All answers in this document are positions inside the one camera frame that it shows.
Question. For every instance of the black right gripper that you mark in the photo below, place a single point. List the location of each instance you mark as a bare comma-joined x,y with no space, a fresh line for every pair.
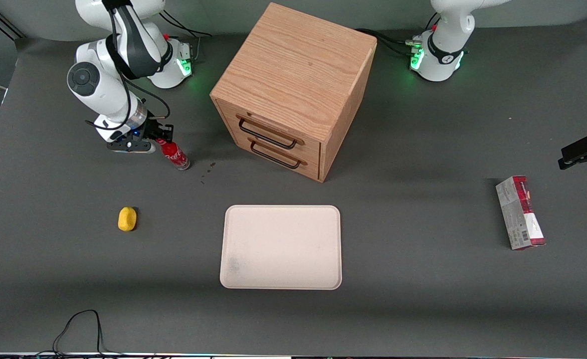
152,131

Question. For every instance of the red coke bottle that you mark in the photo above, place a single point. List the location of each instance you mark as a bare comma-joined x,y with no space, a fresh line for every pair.
176,157

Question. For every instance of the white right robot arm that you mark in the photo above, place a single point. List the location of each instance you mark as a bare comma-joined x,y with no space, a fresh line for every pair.
98,94

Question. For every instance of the cream plastic tray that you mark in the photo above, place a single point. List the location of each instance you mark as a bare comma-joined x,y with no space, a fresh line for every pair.
281,247

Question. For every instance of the red and grey carton box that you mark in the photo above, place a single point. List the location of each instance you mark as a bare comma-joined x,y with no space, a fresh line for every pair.
520,214

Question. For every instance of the yellow lemon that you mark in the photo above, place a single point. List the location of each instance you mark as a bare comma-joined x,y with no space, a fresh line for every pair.
127,219

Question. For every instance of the wooden drawer cabinet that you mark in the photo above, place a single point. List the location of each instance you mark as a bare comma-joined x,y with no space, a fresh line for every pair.
298,65

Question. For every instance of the grey table mat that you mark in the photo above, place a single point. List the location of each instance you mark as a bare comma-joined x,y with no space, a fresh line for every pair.
423,309

